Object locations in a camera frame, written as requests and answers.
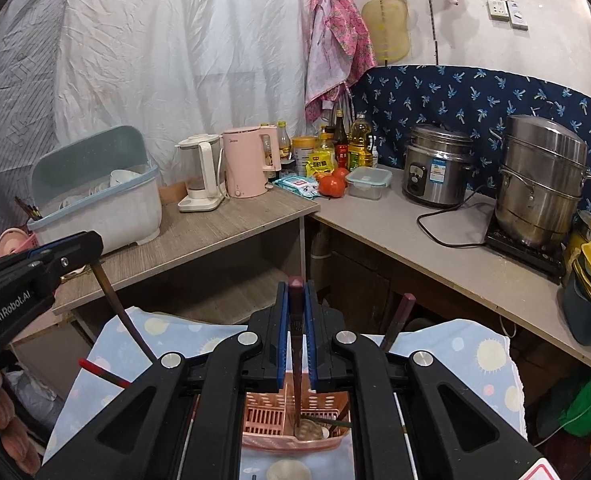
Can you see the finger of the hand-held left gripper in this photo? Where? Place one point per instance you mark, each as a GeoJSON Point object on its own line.
{"type": "Point", "coordinates": [50, 249]}
{"type": "Point", "coordinates": [75, 256]}

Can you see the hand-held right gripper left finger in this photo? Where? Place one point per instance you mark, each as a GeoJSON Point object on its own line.
{"type": "Point", "coordinates": [281, 350]}

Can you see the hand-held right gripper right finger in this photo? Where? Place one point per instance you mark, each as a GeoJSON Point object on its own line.
{"type": "Point", "coordinates": [309, 350]}

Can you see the dark red chopstick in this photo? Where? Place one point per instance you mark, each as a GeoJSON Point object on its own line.
{"type": "Point", "coordinates": [398, 320]}
{"type": "Point", "coordinates": [296, 310]}

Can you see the pink plastic utensil basket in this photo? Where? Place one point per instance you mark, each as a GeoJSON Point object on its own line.
{"type": "Point", "coordinates": [275, 417]}

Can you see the brown chopstick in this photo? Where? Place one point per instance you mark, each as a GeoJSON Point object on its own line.
{"type": "Point", "coordinates": [120, 310]}

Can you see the person's left hand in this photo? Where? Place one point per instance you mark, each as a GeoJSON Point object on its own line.
{"type": "Point", "coordinates": [5, 430]}

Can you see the bundle of dark chopsticks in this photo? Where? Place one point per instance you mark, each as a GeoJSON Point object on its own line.
{"type": "Point", "coordinates": [29, 209]}

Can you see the blue white dish drainer box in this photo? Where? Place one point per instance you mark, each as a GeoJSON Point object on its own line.
{"type": "Point", "coordinates": [105, 215]}

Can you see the row of white plates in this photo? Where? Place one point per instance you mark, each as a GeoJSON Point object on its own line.
{"type": "Point", "coordinates": [83, 197]}

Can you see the green chopstick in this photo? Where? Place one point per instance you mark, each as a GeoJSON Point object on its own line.
{"type": "Point", "coordinates": [333, 425]}

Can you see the white ceramic spoon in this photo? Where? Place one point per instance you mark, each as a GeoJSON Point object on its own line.
{"type": "Point", "coordinates": [311, 430]}

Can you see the white plastic bag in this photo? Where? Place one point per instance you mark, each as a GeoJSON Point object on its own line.
{"type": "Point", "coordinates": [35, 390]}

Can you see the white bowl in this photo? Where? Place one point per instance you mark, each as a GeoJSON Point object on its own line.
{"type": "Point", "coordinates": [124, 177]}

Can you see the blue polka dot cloth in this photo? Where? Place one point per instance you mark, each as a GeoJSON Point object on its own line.
{"type": "Point", "coordinates": [125, 340]}

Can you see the red tipped chopstick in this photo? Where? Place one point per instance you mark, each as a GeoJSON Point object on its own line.
{"type": "Point", "coordinates": [103, 373]}

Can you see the wooden shelf table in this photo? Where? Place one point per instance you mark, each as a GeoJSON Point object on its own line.
{"type": "Point", "coordinates": [215, 240]}

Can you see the grey counter cabinet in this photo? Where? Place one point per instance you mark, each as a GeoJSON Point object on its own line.
{"type": "Point", "coordinates": [400, 240]}

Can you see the white glass kettle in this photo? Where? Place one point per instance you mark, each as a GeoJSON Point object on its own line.
{"type": "Point", "coordinates": [200, 175]}

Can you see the wet wipes pack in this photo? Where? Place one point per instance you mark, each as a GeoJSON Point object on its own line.
{"type": "Point", "coordinates": [295, 186]}

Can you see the large red tomato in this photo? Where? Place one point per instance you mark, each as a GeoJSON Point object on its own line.
{"type": "Point", "coordinates": [331, 186]}

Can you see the clear food container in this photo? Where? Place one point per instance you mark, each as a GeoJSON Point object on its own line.
{"type": "Point", "coordinates": [369, 184]}

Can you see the small red tomato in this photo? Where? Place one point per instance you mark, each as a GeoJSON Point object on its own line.
{"type": "Point", "coordinates": [342, 173]}

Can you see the yellow seasoning packet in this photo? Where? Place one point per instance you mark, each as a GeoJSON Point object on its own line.
{"type": "Point", "coordinates": [320, 167]}

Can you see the pink electric kettle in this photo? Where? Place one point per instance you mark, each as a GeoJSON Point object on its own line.
{"type": "Point", "coordinates": [243, 165]}

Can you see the yellow tin can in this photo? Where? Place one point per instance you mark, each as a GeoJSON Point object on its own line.
{"type": "Point", "coordinates": [303, 157]}

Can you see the small clear bottle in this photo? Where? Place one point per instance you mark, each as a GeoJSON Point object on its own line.
{"type": "Point", "coordinates": [284, 142]}

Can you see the yellow capped bottle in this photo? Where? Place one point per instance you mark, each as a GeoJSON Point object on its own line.
{"type": "Point", "coordinates": [326, 142]}

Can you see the cooking oil bottle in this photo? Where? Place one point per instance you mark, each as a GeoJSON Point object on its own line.
{"type": "Point", "coordinates": [360, 147]}

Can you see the dark soy sauce bottle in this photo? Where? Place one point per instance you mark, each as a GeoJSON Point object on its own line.
{"type": "Point", "coordinates": [341, 142]}

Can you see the steel rice cooker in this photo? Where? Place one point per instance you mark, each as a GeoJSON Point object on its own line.
{"type": "Point", "coordinates": [435, 170]}

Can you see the white plastic sheet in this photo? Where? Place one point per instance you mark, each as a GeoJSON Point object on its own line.
{"type": "Point", "coordinates": [175, 50]}

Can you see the black induction cooker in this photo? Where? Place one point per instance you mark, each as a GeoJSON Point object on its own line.
{"type": "Point", "coordinates": [525, 255]}

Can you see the green plastic bag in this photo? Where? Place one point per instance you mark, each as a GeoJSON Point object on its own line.
{"type": "Point", "coordinates": [585, 410]}

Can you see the steel steamer pot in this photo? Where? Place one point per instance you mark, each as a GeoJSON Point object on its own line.
{"type": "Point", "coordinates": [540, 180]}

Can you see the blue leaf print cloth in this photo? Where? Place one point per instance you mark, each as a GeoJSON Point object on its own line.
{"type": "Point", "coordinates": [450, 95]}

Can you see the pink floral apron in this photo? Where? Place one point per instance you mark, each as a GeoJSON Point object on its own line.
{"type": "Point", "coordinates": [338, 35]}

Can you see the yellow cutting board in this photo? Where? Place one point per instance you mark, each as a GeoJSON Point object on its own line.
{"type": "Point", "coordinates": [385, 30]}

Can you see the white wall socket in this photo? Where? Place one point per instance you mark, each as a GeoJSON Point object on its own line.
{"type": "Point", "coordinates": [498, 10]}

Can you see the white wall switch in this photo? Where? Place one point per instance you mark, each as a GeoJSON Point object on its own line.
{"type": "Point", "coordinates": [518, 15]}

